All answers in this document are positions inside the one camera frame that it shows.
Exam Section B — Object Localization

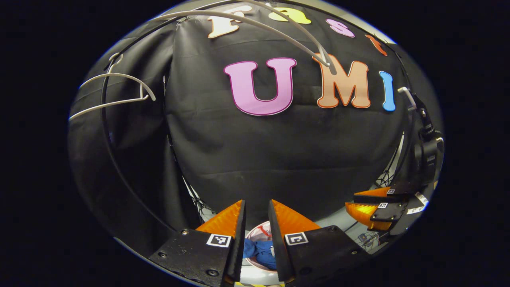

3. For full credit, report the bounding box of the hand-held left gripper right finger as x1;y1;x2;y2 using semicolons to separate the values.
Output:
268;199;371;285

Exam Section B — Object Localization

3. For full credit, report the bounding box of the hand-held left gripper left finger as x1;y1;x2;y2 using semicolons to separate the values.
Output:
148;199;246;287

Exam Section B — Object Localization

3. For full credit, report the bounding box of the pink laundry hamper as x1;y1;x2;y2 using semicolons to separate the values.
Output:
244;221;279;273

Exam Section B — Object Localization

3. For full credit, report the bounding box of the blue corduroy jacket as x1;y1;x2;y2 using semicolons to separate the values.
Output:
243;238;277;271

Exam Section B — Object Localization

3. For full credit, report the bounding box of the black clothes rack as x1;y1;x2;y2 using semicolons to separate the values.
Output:
100;0;415;236

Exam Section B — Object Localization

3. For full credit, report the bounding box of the white plastic clothes hanger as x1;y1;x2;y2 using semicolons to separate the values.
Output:
69;52;157;121
151;0;332;67

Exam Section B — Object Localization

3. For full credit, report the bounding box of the black backdrop cloth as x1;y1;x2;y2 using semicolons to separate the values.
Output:
68;2;443;259

